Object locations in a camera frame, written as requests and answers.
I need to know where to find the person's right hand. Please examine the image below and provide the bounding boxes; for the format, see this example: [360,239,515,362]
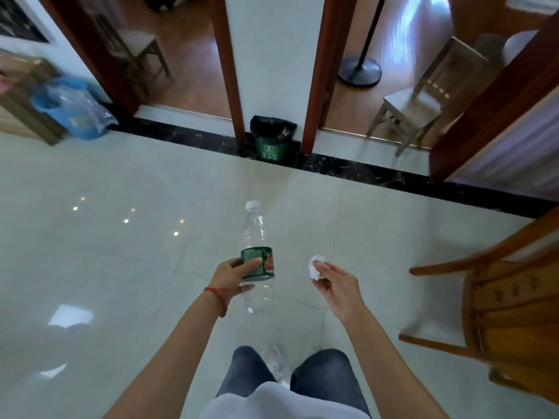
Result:
[313,261,367,324]

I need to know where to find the person's left hand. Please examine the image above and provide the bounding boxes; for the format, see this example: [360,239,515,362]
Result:
[208,257,264,307]

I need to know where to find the clear plastic bottle green label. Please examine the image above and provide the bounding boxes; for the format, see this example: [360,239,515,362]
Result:
[239,200,277,315]

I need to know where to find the white tissue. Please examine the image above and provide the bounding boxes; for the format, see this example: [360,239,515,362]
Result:
[308,254,328,281]

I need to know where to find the person's right forearm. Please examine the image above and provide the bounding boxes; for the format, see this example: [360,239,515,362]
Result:
[342,304,450,419]

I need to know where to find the person's left forearm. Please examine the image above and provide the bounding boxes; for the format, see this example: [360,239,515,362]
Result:
[102,289,229,419]

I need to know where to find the person's white shoe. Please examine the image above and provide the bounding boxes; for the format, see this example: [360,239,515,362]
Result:
[261,344,291,385]

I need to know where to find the person's blue jeans legs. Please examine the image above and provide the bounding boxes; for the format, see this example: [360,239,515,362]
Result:
[216,345,372,419]

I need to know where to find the person's white shirt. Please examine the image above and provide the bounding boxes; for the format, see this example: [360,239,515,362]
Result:
[199,382,371,419]

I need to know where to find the green trash bin black bag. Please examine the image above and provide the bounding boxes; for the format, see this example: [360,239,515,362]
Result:
[250,115,298,164]

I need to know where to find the brown wooden armchair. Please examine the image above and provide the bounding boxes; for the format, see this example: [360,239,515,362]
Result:
[398,207,559,406]

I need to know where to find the light wooden chair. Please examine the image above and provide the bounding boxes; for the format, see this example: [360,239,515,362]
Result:
[86,8,172,92]
[366,32,507,158]

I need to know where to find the black floor lamp stand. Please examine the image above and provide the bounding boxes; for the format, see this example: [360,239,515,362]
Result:
[338,0,388,88]

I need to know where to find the blue bucket with plastic bag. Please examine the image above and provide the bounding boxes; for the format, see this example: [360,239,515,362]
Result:
[31,76,118,141]

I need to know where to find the brown wooden door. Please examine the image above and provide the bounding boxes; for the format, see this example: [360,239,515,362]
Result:
[429,10,559,183]

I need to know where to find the red string bracelet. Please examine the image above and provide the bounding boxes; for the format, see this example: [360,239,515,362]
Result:
[204,286,229,318]

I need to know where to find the dark framed wall picture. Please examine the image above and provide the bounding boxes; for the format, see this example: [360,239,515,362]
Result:
[0,0,56,45]

